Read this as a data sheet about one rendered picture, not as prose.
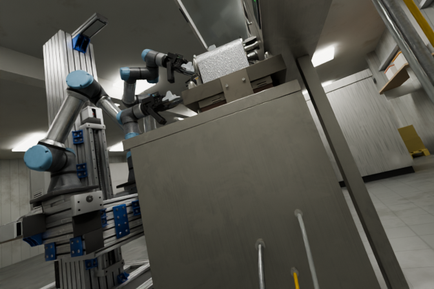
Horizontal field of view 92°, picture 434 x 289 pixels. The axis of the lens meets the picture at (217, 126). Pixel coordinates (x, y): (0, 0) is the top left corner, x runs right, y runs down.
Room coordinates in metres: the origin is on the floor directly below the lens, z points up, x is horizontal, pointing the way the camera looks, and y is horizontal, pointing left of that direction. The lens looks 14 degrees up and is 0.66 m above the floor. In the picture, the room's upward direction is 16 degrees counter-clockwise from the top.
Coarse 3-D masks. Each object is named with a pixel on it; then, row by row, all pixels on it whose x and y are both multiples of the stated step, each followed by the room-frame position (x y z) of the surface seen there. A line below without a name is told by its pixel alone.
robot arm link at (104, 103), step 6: (102, 90) 1.10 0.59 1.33; (102, 96) 1.10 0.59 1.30; (108, 96) 1.13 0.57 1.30; (96, 102) 1.10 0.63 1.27; (102, 102) 1.11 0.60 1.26; (108, 102) 1.12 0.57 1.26; (102, 108) 1.12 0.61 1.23; (108, 108) 1.11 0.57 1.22; (114, 108) 1.12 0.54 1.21; (108, 114) 1.12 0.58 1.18; (114, 114) 1.11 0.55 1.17; (114, 120) 1.12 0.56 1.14; (120, 126) 1.13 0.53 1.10
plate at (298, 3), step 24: (264, 0) 0.54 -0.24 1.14; (288, 0) 0.57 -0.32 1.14; (312, 0) 0.60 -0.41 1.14; (264, 24) 0.65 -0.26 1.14; (288, 24) 0.69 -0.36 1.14; (312, 24) 0.73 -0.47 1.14; (264, 48) 0.81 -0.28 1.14; (288, 48) 0.86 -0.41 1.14; (312, 48) 0.92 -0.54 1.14; (288, 72) 1.13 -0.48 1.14
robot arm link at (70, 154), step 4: (68, 148) 1.09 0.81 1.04; (64, 152) 1.05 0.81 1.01; (68, 152) 1.09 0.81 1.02; (72, 152) 1.11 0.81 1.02; (68, 156) 1.07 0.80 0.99; (72, 156) 1.11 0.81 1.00; (68, 160) 1.07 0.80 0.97; (72, 160) 1.10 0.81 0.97; (64, 164) 1.04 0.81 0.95; (68, 164) 1.08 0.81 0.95; (72, 164) 1.10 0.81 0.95; (64, 168) 1.07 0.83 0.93; (68, 168) 1.08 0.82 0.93; (72, 168) 1.10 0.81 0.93; (76, 168) 1.14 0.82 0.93; (52, 172) 1.06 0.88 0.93; (56, 172) 1.05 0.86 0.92
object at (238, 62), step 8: (240, 56) 0.90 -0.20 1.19; (216, 64) 0.93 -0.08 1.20; (224, 64) 0.92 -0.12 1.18; (232, 64) 0.91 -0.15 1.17; (240, 64) 0.91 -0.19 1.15; (248, 64) 0.90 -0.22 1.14; (200, 72) 0.95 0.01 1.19; (208, 72) 0.94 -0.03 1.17; (216, 72) 0.93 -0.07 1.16; (224, 72) 0.92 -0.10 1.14; (208, 80) 0.94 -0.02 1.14
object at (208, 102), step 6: (264, 78) 0.71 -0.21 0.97; (270, 78) 0.70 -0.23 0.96; (252, 84) 0.72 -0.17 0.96; (258, 84) 0.72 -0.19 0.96; (264, 84) 0.72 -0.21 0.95; (270, 84) 0.71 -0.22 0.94; (258, 90) 0.72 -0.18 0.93; (216, 96) 0.75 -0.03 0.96; (222, 96) 0.74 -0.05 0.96; (198, 102) 0.76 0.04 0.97; (204, 102) 0.76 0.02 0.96; (210, 102) 0.75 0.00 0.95; (216, 102) 0.75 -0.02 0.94; (222, 102) 0.75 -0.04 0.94; (204, 108) 0.76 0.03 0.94; (210, 108) 0.76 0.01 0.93
